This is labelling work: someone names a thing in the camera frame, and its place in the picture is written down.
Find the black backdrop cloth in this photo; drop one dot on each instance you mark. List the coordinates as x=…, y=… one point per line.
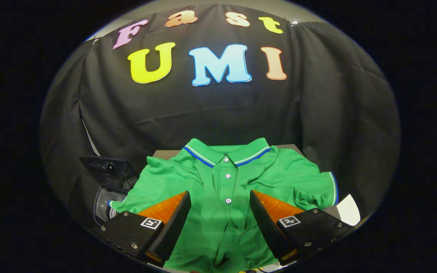
x=203, y=110

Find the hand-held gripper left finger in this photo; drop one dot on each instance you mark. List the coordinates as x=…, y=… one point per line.
x=173, y=227

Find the green polo shirt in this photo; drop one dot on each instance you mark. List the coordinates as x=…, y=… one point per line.
x=218, y=227

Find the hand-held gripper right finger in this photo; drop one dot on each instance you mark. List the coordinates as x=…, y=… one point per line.
x=268, y=223

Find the white board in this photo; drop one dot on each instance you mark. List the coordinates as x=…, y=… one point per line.
x=349, y=210

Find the dark washing machine lid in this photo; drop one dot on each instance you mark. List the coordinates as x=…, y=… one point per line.
x=106, y=170

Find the beige cabinet with dark top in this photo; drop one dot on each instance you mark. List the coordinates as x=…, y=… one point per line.
x=165, y=153

